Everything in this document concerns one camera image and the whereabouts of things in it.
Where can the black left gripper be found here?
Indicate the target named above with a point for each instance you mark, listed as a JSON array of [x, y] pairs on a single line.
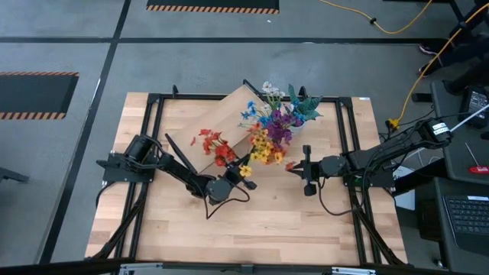
[[221, 191]]

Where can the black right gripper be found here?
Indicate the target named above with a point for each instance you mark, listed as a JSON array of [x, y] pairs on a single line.
[[332, 167]]

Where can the yellow artificial flower bunch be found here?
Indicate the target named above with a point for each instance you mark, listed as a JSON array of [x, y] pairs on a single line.
[[263, 147]]

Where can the purple artificial flower bunch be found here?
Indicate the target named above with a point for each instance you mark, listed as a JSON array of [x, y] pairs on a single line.
[[279, 131]]

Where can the blue artificial flower bunch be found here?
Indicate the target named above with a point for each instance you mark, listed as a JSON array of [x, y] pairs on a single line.
[[251, 109]]

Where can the white artificial flower bunch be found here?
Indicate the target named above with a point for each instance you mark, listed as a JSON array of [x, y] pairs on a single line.
[[267, 87]]

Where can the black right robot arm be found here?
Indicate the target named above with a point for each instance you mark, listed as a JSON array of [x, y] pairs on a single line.
[[382, 154]]

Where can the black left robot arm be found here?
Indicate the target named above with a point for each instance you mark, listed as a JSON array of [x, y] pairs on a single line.
[[179, 170]]

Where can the snake plant in white pot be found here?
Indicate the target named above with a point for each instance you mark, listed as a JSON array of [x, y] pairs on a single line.
[[309, 107]]

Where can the dark grey desk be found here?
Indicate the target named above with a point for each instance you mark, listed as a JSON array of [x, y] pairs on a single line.
[[458, 164]]

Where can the black laptop keyboard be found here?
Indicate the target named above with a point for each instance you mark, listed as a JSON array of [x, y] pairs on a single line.
[[468, 219]]

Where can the thin white rod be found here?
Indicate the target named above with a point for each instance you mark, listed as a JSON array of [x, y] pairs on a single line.
[[470, 117]]

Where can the black hazard-striped floor mat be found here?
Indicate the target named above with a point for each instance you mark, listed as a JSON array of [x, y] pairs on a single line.
[[214, 4], [34, 93]]

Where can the black handheld device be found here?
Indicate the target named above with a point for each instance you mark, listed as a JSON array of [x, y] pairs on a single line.
[[475, 105]]

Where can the person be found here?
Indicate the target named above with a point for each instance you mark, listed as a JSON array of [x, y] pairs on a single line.
[[458, 53]]

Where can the black floor stand foot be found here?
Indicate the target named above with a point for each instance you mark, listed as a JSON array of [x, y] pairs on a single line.
[[11, 175]]

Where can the wooden shelf black metal frame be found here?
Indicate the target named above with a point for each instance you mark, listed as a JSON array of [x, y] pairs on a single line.
[[214, 122]]

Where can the black aluminium table frame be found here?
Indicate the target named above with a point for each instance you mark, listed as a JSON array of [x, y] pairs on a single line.
[[191, 96]]

